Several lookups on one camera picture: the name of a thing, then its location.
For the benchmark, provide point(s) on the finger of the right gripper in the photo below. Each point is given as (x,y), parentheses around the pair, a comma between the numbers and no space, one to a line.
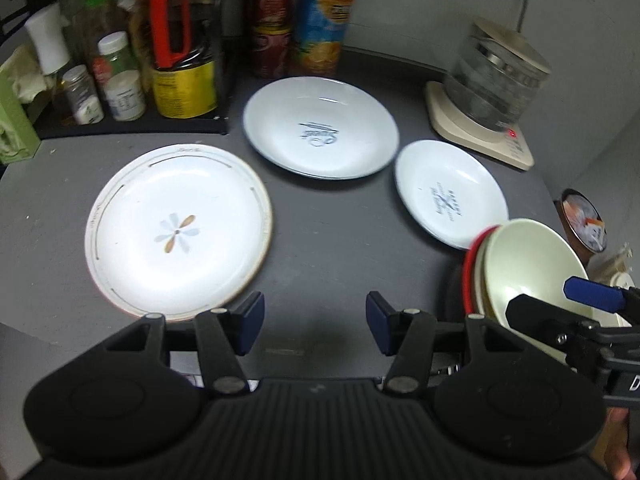
(603,297)

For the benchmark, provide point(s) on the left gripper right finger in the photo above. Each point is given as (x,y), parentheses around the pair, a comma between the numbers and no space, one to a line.
(407,336)

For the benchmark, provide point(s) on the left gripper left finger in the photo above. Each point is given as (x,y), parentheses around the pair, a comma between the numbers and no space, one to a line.
(222,334)

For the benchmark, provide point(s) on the large cream bowl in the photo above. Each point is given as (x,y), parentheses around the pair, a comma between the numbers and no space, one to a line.
(524,256)

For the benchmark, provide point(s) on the small white plate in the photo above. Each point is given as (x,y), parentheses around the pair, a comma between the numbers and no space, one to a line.
(449,193)

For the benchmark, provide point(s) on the white plate blue logo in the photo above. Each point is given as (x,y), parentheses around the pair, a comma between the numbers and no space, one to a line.
(320,128)

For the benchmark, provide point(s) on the person's right hand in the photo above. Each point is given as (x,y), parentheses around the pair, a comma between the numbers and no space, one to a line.
(616,456)

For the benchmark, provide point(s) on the brown pot with packets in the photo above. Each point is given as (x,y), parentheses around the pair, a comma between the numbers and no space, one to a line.
(583,220)

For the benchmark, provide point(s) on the flower pattern plate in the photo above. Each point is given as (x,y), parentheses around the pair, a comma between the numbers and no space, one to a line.
(177,231)

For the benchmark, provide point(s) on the cream kettle base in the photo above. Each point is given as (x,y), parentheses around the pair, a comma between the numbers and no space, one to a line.
(508,146)

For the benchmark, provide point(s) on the yellow tin can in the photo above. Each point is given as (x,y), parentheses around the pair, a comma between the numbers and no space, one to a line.
(187,93)

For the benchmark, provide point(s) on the glass electric kettle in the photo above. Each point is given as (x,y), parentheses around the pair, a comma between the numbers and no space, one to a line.
(496,76)

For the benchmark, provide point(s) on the white lid spice jar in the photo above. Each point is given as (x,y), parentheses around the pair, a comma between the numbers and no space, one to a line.
(125,96)

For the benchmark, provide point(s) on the green tissue box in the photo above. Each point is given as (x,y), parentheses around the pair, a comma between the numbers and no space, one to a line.
(19,141)

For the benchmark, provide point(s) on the red soda can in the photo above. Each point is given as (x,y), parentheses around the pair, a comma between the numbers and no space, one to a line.
(272,32)

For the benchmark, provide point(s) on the orange juice bottle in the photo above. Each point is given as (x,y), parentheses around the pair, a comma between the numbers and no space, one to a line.
(319,32)

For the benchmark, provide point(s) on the black wire rack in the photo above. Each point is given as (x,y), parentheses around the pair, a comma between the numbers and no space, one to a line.
(229,51)

